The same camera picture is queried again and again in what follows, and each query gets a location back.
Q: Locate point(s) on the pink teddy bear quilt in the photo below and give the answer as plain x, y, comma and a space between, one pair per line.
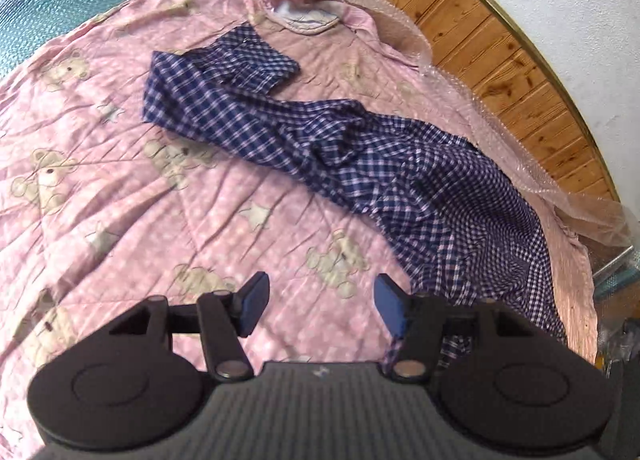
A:
100, 210

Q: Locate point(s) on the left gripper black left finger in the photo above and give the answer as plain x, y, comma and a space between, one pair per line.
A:
148, 372

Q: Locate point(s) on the wooden headboard with gold trim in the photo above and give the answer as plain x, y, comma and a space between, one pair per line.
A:
472, 41

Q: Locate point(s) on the navy checked shirt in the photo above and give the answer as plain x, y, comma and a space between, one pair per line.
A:
456, 224

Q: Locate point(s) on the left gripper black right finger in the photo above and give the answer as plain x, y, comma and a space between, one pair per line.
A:
494, 375

